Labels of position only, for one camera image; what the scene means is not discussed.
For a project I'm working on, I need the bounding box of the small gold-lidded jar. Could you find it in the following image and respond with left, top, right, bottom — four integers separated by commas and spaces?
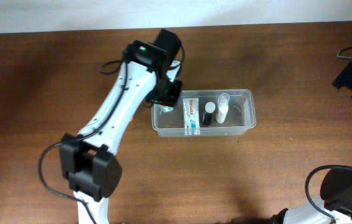
159, 105, 174, 113

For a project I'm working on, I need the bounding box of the black bottle white cap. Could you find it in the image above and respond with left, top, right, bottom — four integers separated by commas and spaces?
202, 101, 216, 126

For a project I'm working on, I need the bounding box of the white blue medicine box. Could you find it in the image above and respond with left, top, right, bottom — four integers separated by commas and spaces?
183, 98, 200, 136

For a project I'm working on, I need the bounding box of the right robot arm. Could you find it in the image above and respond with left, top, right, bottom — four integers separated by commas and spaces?
269, 62, 352, 224

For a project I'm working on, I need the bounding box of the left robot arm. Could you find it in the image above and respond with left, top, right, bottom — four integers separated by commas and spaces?
59, 29, 184, 223

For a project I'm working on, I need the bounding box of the white spray bottle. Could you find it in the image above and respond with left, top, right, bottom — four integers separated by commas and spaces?
216, 93, 230, 124

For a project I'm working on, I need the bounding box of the clear plastic container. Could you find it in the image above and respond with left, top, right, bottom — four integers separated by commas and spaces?
151, 89, 256, 137

